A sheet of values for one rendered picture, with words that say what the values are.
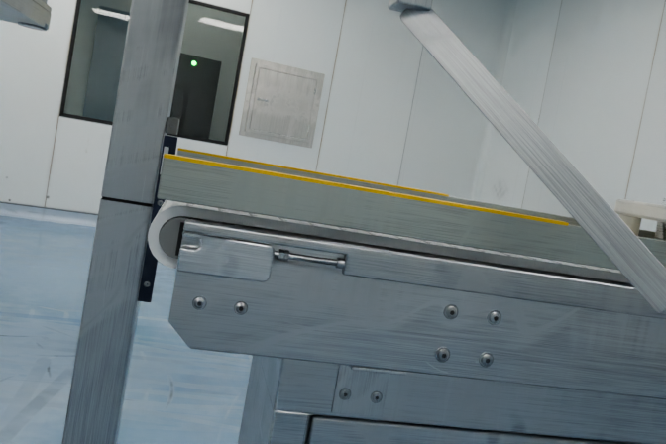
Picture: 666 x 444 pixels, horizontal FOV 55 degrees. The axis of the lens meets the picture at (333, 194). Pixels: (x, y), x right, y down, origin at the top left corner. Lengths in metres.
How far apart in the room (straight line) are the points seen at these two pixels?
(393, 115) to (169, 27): 5.45
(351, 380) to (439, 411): 0.09
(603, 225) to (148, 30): 0.54
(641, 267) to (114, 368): 0.59
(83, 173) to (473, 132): 3.69
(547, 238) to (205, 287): 0.29
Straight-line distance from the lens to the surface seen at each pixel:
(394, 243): 0.54
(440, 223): 0.53
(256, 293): 0.51
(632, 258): 0.50
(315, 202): 0.50
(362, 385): 0.59
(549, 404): 0.67
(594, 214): 0.50
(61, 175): 5.63
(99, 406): 0.85
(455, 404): 0.63
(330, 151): 5.94
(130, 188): 0.78
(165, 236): 0.51
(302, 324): 0.52
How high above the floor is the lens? 0.88
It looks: 3 degrees down
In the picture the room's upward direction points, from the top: 10 degrees clockwise
